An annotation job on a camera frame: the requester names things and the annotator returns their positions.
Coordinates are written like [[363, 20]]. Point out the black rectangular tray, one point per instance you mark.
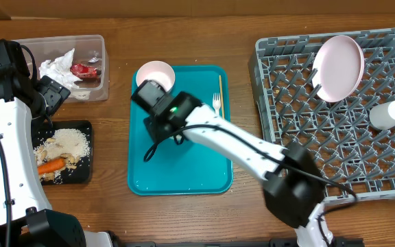
[[80, 125]]

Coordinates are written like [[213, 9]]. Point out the crumpled white tissue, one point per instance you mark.
[[59, 70]]

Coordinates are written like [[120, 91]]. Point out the red snack wrapper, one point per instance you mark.
[[83, 71]]

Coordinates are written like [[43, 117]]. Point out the clear crumpled plastic wrapper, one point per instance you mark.
[[96, 57]]

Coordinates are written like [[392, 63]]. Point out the grey dishwasher rack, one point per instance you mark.
[[345, 146]]

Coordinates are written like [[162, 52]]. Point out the wooden chopstick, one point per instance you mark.
[[221, 96]]

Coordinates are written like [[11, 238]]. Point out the orange carrot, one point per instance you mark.
[[52, 166]]

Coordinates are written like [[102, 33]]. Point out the white round plate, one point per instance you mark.
[[340, 66]]

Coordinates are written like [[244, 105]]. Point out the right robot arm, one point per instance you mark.
[[293, 187]]

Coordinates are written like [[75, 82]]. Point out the white plastic fork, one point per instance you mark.
[[217, 103]]

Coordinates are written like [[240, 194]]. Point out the pile of peanuts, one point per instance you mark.
[[52, 158]]

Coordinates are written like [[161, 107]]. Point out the clear plastic waste bin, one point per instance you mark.
[[49, 48]]

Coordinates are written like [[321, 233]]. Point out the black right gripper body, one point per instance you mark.
[[158, 133]]

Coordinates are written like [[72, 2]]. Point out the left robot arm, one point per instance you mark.
[[26, 216]]

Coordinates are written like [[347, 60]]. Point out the pink bowl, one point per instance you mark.
[[159, 71]]

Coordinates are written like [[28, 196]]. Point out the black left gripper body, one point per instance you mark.
[[51, 95]]

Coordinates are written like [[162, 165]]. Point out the pile of white rice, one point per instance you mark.
[[78, 143]]

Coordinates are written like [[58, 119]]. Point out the teal serving tray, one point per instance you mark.
[[184, 169]]

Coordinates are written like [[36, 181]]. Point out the white plastic cup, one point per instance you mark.
[[382, 117]]

